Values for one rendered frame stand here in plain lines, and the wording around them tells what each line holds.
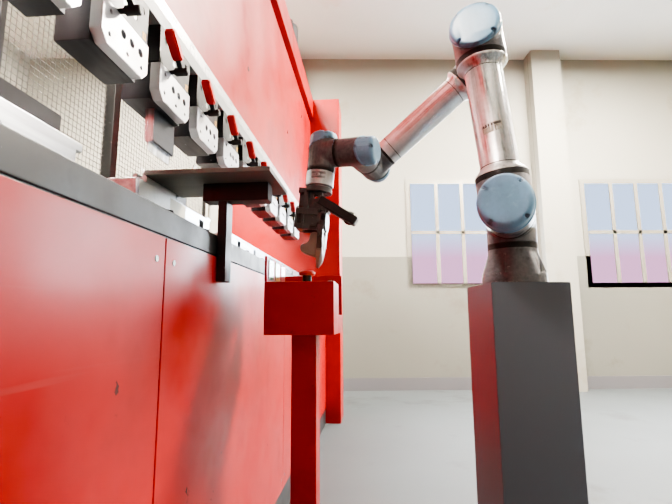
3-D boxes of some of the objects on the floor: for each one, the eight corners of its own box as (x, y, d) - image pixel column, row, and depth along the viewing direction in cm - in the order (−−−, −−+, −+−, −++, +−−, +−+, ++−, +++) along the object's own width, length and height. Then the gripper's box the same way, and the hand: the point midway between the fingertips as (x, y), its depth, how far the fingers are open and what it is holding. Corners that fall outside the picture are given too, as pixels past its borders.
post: (87, 488, 186) (118, 45, 215) (76, 488, 186) (108, 46, 215) (95, 484, 191) (124, 52, 220) (83, 483, 191) (114, 52, 220)
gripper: (303, 192, 124) (296, 268, 121) (297, 183, 115) (289, 264, 112) (334, 194, 123) (327, 270, 120) (330, 184, 114) (323, 266, 111)
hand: (320, 263), depth 116 cm, fingers closed
